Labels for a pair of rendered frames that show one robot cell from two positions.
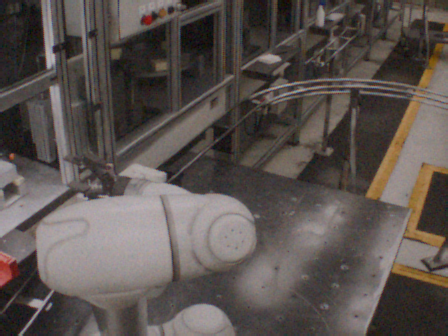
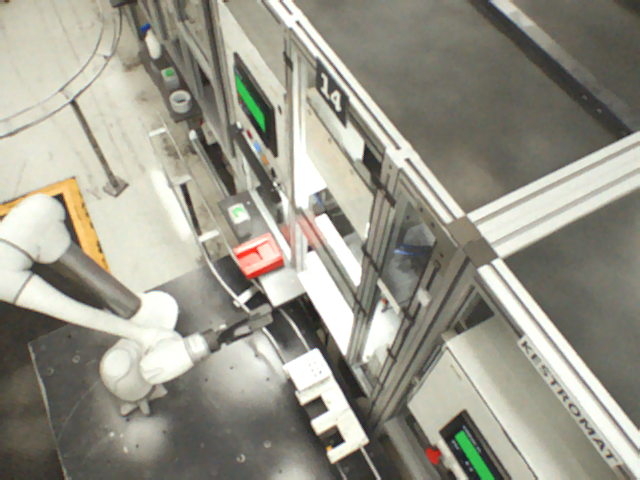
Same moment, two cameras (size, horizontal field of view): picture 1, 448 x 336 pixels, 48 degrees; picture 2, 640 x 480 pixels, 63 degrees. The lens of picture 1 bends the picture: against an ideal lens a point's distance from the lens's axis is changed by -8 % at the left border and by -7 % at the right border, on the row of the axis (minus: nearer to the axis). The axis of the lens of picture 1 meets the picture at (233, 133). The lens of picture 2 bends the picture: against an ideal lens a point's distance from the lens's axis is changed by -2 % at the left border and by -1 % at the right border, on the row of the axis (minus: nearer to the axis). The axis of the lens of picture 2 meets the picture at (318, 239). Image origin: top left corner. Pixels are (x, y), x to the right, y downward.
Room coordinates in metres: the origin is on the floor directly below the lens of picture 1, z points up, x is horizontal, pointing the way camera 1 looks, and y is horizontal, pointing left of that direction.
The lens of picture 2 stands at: (1.76, -0.01, 2.74)
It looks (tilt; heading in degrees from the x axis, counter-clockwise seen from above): 59 degrees down; 123
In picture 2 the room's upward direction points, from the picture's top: 2 degrees clockwise
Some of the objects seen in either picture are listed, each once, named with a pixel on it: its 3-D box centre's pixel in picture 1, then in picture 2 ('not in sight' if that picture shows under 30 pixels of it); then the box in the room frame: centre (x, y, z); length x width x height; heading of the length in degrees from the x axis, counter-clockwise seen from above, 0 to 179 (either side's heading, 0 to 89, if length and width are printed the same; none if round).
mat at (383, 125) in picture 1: (404, 73); not in sight; (5.34, -1.85, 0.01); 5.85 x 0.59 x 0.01; 154
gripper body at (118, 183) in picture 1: (117, 188); (219, 337); (1.18, 0.30, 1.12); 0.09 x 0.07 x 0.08; 64
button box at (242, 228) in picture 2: not in sight; (242, 220); (0.88, 0.76, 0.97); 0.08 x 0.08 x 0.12; 64
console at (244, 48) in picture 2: not in sight; (290, 94); (1.02, 0.92, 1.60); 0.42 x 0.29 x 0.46; 154
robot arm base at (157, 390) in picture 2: not in sight; (137, 387); (0.91, 0.05, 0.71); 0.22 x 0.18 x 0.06; 154
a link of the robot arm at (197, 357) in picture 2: (139, 195); (197, 347); (1.15, 0.24, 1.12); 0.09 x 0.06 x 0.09; 154
